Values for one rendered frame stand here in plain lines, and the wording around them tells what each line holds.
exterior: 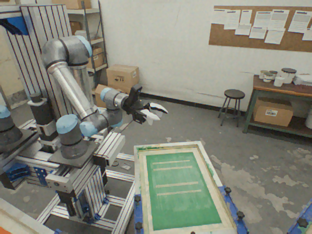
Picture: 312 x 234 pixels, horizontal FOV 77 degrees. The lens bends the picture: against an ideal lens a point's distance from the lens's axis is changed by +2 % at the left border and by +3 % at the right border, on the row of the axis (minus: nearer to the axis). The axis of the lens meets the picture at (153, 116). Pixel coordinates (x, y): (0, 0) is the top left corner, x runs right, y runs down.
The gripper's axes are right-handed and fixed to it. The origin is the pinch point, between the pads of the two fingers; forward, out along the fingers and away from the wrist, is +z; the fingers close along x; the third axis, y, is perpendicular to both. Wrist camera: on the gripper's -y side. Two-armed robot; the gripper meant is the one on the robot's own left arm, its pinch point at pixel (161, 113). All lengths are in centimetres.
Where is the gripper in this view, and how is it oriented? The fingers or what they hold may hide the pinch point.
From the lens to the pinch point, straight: 77.1
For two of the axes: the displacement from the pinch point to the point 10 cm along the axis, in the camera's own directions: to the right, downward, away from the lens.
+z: 7.8, 3.3, -5.3
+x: -6.2, 5.2, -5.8
